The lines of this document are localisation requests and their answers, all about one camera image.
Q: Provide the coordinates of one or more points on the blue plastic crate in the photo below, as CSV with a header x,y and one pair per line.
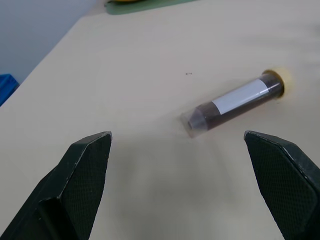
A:
x,y
6,87

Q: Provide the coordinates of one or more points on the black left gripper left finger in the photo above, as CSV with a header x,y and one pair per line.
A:
x,y
75,185

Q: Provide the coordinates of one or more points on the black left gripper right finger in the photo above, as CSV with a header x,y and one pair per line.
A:
x,y
287,185

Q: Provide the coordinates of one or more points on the dark tube with yellow cap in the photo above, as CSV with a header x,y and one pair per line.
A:
x,y
232,106

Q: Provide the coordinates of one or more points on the green mat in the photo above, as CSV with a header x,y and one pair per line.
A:
x,y
155,7

